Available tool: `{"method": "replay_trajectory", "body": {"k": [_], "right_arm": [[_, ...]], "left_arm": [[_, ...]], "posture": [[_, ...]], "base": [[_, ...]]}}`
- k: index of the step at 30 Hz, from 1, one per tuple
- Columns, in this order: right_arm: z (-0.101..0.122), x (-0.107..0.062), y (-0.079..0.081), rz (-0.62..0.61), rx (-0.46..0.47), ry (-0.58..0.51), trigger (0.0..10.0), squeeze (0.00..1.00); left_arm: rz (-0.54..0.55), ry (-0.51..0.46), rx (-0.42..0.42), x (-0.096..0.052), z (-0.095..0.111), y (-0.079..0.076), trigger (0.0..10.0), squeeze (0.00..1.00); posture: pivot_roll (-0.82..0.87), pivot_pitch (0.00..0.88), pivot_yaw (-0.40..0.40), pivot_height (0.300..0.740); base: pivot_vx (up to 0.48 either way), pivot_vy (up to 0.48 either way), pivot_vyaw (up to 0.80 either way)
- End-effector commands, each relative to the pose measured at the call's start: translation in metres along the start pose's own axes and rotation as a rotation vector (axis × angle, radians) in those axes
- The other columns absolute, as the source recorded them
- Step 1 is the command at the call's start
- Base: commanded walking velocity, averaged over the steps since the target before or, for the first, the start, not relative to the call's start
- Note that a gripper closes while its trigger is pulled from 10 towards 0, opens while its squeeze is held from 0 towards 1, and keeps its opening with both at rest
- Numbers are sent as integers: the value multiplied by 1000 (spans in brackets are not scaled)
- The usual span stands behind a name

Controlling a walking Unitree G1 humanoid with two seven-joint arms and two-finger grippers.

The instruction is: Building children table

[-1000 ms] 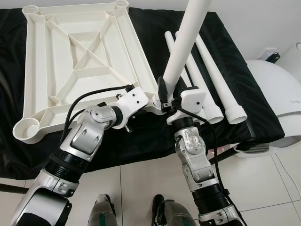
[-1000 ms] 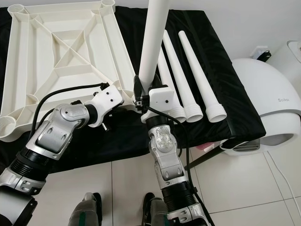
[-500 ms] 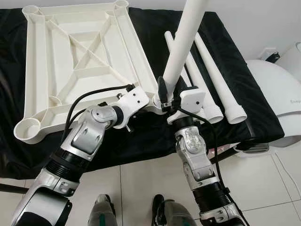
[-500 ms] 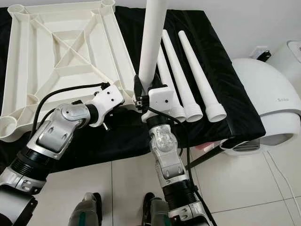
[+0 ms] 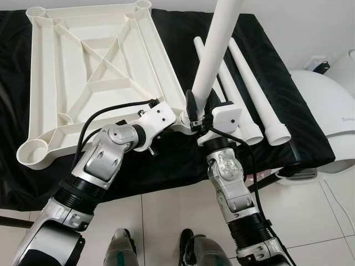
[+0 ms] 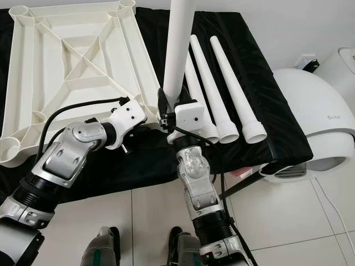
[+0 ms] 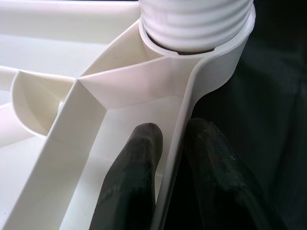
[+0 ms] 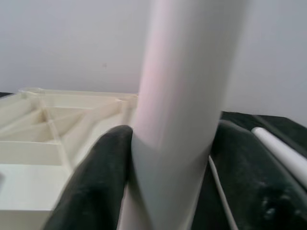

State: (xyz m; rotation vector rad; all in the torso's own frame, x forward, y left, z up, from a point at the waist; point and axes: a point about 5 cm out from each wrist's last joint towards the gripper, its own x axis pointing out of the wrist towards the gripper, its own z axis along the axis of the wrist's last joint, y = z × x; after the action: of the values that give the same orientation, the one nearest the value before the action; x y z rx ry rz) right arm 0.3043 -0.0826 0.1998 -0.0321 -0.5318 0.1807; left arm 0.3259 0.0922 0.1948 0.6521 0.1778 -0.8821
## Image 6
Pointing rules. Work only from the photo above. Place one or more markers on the grey left robot foot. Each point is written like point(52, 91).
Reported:
point(102, 250)

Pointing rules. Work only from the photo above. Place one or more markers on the white dome appliance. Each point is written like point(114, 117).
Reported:
point(310, 94)

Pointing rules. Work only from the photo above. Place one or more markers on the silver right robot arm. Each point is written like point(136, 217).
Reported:
point(199, 188)

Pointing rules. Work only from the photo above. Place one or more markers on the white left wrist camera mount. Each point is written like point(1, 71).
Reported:
point(130, 113)

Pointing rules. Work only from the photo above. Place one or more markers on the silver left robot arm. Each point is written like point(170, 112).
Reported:
point(66, 160)

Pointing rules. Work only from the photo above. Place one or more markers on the grey right robot foot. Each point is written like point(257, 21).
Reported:
point(186, 252)

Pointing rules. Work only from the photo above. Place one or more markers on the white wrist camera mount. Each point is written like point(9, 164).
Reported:
point(190, 115)
point(130, 113)

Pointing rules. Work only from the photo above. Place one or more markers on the white plastic table top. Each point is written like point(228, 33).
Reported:
point(44, 61)

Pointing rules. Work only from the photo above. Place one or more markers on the black padded bed cover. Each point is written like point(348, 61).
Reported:
point(144, 166)

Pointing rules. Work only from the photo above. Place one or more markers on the wall socket black plug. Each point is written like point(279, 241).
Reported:
point(306, 62)

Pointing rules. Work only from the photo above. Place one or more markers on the grey robot foot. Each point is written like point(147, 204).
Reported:
point(186, 252)
point(102, 250)

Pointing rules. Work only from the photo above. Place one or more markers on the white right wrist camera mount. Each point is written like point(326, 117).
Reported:
point(190, 115)

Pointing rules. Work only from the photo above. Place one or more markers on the white plastic table leg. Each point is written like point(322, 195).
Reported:
point(211, 83)
point(178, 50)
point(233, 83)
point(195, 86)

